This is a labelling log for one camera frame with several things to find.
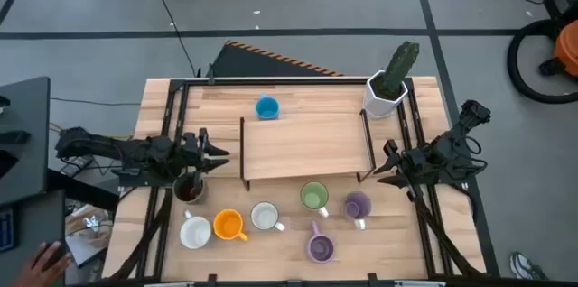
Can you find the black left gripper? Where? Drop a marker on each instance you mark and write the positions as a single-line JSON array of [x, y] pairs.
[[189, 156]]

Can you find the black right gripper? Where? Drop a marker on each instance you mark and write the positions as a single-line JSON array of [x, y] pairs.
[[413, 163]]

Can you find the dark speckled teal mug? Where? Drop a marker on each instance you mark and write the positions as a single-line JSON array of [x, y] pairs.
[[183, 192]]

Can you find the purple ribbed mug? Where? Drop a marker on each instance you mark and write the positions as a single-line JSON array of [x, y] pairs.
[[359, 206]]

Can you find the orange yellow mug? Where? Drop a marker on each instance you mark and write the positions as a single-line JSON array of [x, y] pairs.
[[228, 224]]

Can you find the light blue faceted mug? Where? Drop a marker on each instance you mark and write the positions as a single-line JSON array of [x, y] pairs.
[[267, 108]]

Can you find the white mug blue leaf pattern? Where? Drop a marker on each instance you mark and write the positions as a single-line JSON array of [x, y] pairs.
[[264, 216]]

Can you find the plain white mug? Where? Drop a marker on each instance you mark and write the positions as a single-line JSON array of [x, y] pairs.
[[195, 233]]

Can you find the green and white mug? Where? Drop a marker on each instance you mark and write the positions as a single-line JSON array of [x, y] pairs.
[[314, 197]]

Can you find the lilac bubble mug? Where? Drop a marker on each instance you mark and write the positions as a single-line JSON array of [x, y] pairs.
[[320, 248]]

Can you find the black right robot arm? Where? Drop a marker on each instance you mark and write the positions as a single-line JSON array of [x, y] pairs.
[[456, 142]]

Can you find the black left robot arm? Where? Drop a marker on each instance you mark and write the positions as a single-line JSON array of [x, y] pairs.
[[90, 145]]

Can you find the white hexagonal plant pot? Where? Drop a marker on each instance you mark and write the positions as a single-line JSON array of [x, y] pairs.
[[375, 106]]

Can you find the wooden shelf riser black legs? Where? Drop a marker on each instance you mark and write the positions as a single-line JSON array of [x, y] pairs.
[[307, 147]]

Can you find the black ramp orange striped edge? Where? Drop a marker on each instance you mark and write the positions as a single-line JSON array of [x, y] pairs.
[[253, 63]]

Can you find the green cactus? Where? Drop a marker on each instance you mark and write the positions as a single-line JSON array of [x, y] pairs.
[[402, 63]]

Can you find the black power adapter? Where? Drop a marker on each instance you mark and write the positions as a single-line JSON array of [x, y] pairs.
[[76, 166]]

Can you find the cardboard box with papers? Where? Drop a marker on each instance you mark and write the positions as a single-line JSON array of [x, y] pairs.
[[86, 244]]

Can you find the orange black vacuum cleaner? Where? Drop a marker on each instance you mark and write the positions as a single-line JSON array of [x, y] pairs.
[[512, 70]]

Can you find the person's shoe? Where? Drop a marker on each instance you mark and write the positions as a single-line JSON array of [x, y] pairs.
[[526, 266]]

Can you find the dark grey desk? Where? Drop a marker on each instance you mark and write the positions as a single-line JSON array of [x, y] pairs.
[[31, 224], [27, 142]]

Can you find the black handheld device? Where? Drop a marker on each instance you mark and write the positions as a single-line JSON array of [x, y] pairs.
[[13, 137]]

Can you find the person's hand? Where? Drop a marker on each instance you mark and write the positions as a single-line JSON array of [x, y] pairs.
[[40, 271]]

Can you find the smartphone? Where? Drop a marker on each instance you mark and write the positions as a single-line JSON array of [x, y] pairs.
[[6, 163]]

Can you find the black metal rig frame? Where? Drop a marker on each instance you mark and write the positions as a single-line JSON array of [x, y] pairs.
[[316, 82]]

